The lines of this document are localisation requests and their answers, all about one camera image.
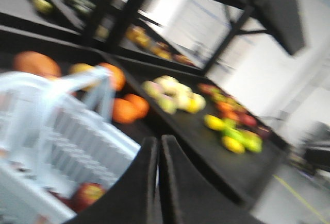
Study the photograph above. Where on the green apple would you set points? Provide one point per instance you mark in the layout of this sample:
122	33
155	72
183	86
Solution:
233	133

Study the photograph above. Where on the orange centre back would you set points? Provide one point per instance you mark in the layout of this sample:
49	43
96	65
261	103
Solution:
37	64

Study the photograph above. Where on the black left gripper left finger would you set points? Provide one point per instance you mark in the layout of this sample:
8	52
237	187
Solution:
131	198

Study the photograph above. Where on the yellow lemon middle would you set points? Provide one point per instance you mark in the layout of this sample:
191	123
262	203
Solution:
214	123

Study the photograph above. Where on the yellow lemon by pears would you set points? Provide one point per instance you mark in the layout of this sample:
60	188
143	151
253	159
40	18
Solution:
195	105

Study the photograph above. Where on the black wooden produce stand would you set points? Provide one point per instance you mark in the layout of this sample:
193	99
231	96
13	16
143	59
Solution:
242	178

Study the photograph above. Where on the orange with navel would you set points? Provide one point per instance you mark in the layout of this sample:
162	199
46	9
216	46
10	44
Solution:
117	78

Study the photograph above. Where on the small orange far right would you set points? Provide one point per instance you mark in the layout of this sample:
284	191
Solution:
140	104

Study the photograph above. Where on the small orange right pair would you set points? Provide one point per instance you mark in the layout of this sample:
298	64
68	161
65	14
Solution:
123	111

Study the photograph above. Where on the light blue plastic basket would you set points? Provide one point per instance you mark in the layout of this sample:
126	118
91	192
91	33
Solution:
55	136

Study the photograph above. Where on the red apple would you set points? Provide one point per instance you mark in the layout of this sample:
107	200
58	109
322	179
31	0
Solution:
86	195

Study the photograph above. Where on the yellow orange fruit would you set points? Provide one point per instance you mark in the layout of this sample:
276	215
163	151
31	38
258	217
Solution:
79	67

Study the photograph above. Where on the yellow lemon front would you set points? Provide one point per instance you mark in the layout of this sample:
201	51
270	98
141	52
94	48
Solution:
233	145

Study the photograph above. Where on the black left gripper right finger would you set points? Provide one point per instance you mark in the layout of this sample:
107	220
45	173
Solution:
186	196

